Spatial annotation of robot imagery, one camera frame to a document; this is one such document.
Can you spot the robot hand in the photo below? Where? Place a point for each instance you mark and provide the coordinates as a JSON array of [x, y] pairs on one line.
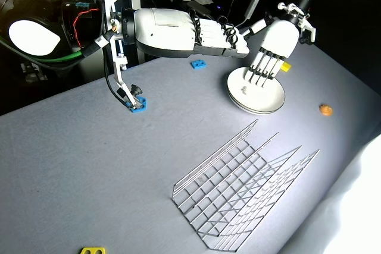
[[281, 37], [166, 31]]

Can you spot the small yellow block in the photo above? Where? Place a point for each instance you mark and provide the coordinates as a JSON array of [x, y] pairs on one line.
[[287, 67]]

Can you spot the black power adapter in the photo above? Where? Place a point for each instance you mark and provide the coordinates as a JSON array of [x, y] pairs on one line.
[[198, 5]]

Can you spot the blue two-hole block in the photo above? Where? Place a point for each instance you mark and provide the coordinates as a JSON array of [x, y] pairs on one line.
[[199, 64]]

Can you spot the blue pentagon block with holes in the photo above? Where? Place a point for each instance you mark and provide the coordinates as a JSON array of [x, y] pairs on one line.
[[141, 106]]

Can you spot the orange toy pastry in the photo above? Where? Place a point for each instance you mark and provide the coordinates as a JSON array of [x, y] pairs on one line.
[[326, 110]]

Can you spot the grey table cloth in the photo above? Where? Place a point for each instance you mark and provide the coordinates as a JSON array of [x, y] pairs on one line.
[[89, 161]]

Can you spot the yellow two-hole block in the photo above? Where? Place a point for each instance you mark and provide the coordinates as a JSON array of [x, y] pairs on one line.
[[92, 250]]

